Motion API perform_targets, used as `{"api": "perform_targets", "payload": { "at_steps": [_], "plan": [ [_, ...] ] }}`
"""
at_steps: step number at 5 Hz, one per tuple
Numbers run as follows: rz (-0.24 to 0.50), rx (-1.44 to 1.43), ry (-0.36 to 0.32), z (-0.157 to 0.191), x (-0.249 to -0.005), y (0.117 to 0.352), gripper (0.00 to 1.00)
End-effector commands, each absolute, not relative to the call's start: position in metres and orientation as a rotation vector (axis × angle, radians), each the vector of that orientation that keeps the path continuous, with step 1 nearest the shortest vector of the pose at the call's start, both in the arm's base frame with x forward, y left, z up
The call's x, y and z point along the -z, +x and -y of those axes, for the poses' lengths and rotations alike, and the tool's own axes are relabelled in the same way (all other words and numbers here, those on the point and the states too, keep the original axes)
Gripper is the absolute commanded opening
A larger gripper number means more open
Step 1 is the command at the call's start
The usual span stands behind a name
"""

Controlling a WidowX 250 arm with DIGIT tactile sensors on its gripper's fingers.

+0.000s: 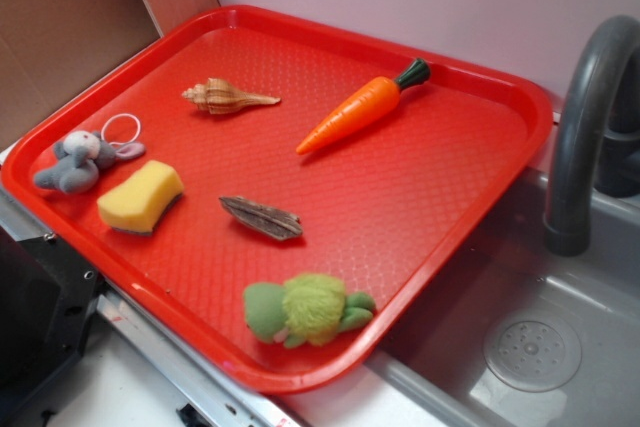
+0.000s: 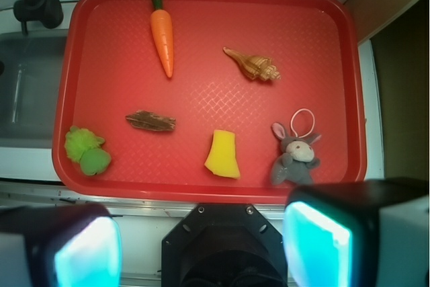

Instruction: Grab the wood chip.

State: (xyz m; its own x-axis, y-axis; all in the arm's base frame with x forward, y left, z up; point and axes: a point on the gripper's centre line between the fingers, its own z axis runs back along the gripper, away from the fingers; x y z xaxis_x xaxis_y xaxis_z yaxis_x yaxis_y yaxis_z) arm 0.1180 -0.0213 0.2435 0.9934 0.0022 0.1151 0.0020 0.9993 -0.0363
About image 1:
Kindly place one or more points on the red plastic tray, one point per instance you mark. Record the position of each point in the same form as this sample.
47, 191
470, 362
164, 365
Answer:
382, 210

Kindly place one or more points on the orange plastic toy carrot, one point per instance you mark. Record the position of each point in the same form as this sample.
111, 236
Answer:
367, 105

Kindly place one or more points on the green plush turtle toy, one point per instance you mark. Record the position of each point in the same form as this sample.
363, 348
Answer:
310, 308

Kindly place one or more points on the tan spiral seashell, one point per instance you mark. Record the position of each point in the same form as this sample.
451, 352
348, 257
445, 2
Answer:
219, 97

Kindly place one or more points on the yellow sponge with scrub pad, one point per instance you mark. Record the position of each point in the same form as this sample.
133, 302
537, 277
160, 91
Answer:
138, 204

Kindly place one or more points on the grey plastic sink basin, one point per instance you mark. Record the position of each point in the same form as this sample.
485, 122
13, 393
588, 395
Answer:
509, 334

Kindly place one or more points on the grey plush mouse toy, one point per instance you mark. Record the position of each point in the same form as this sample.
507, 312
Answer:
83, 155

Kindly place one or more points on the grey curved faucet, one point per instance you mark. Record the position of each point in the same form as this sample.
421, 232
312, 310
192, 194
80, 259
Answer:
597, 143

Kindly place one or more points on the brown cardboard panel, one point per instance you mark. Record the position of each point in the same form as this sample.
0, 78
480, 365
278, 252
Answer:
52, 50

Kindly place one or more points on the black metal bracket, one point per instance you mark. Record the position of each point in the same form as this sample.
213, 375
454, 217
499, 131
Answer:
49, 294

